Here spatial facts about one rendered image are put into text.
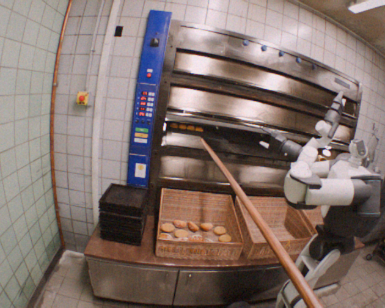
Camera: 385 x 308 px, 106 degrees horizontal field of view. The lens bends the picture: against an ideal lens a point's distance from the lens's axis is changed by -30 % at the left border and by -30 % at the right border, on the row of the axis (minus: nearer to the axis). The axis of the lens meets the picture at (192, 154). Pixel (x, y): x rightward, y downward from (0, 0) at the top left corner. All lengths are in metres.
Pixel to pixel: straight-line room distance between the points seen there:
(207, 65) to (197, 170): 0.79
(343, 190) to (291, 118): 1.14
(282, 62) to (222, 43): 0.51
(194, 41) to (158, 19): 0.30
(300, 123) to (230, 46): 0.85
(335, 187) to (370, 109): 1.90
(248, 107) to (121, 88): 0.93
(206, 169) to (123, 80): 0.90
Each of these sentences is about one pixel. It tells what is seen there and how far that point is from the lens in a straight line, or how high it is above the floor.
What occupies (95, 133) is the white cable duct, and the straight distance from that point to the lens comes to 1.57.
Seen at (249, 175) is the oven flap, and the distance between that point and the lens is 1.71.
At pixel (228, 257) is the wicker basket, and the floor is 0.61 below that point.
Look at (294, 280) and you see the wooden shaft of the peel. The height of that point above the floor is 1.19.
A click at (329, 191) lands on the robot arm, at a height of 1.34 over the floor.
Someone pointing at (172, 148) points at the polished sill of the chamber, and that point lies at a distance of 1.51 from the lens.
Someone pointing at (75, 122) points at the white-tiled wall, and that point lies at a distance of 1.64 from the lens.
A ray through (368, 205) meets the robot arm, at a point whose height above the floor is 1.33.
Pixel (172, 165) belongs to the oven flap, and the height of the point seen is 1.03.
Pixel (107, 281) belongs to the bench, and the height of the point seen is 0.33.
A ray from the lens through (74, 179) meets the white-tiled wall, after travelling 1.77.
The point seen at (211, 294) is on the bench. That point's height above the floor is 0.26.
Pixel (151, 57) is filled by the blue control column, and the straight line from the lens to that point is 1.47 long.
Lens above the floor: 1.53
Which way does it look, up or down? 14 degrees down
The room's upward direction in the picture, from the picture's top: 9 degrees clockwise
